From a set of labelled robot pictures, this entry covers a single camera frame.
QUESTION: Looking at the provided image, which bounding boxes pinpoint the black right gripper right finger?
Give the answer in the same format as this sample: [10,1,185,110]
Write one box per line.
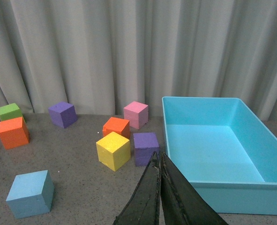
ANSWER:
[161,153,227,225]

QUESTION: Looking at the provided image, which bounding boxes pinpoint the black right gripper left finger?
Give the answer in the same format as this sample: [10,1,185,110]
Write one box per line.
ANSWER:
[113,152,161,225]

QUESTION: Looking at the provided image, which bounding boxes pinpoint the light blue foam cube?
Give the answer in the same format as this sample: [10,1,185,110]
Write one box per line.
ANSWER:
[6,170,54,219]

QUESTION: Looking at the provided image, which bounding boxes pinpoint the purple foam cube right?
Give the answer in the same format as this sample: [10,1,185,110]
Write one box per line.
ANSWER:
[133,132,160,166]

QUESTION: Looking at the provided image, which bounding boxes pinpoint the purple foam cube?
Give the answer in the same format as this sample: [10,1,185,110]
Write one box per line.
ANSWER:
[48,102,78,128]
[133,132,160,166]

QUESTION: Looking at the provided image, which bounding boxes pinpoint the yellow foam cube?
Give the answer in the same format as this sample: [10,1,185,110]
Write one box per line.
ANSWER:
[96,132,131,171]

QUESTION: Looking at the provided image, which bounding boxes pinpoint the light blue plastic bin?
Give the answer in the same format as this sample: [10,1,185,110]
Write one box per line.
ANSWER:
[162,97,277,215]

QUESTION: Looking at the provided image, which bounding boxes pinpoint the orange foam cube right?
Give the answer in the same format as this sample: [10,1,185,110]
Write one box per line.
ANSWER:
[102,117,130,139]

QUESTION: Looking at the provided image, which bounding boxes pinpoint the orange foam cube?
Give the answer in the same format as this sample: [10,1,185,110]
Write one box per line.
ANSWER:
[102,117,130,139]
[0,117,30,150]

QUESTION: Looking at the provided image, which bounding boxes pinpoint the pink foam cube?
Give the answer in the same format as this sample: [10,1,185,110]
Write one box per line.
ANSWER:
[123,101,149,129]

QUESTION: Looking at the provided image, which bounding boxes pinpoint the purple foam cube back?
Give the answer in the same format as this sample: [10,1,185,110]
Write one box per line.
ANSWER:
[48,102,78,128]

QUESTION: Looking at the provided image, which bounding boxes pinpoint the orange foam cube left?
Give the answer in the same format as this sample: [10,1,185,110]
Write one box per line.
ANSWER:
[0,117,30,150]

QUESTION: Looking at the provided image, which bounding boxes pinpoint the white curtain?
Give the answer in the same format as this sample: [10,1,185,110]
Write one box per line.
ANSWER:
[0,0,277,120]

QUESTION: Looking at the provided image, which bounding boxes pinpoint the green foam cube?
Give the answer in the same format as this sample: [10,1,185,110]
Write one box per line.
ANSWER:
[0,103,24,121]

